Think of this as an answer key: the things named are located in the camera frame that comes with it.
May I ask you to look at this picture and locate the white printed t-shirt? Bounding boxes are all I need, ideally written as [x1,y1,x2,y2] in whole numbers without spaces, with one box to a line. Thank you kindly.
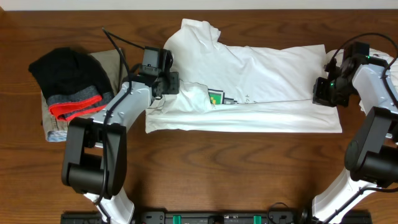
[146,19,342,133]

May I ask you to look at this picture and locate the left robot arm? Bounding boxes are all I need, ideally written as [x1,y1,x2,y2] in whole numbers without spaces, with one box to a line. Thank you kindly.
[62,47,179,223]

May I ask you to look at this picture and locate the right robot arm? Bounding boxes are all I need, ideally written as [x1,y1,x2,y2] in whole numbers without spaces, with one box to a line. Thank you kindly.
[300,42,397,223]

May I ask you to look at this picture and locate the crumpled white garment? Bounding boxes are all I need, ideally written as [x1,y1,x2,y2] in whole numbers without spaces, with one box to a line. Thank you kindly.
[326,49,397,114]

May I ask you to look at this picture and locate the black garment with red trim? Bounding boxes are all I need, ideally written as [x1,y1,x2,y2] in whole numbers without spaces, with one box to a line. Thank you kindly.
[29,47,114,121]

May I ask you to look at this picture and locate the folded khaki pants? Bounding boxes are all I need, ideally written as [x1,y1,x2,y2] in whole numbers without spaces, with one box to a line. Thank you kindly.
[41,50,127,142]

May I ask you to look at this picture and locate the left black cable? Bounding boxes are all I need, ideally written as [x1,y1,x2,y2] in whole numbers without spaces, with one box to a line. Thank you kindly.
[93,27,147,224]

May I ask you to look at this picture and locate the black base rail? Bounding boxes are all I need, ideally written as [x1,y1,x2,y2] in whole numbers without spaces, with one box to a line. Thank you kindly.
[60,210,373,224]

